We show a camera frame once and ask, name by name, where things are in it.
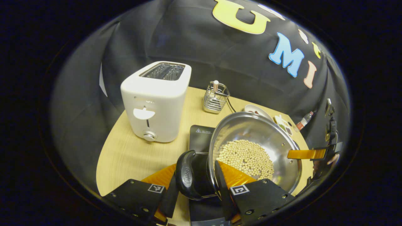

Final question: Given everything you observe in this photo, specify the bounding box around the pile of soybeans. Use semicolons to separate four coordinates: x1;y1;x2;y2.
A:
216;139;274;181

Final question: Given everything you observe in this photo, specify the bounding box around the white divided tray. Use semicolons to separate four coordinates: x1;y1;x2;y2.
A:
273;115;294;136

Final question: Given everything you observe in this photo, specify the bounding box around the white toaster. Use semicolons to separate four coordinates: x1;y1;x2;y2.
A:
120;61;192;143

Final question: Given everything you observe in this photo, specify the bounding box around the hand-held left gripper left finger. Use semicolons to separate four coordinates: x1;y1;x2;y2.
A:
102;163;179;226

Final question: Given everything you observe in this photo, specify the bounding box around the black induction cooktop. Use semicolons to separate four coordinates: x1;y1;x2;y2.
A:
188;125;234;226

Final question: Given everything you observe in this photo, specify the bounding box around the red label water bottle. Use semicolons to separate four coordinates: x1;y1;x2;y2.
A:
296;111;314;131

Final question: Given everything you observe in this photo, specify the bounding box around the white round plate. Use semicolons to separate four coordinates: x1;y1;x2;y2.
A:
244;104;274;121

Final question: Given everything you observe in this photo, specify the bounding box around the stainless steel pot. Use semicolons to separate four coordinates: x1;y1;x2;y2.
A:
175;111;302;201

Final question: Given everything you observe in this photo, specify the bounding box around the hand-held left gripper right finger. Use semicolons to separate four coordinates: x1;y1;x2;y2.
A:
215;160;296;226

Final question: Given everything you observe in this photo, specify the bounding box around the wire mesh utensil holder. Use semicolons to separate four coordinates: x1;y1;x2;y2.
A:
203;81;231;114

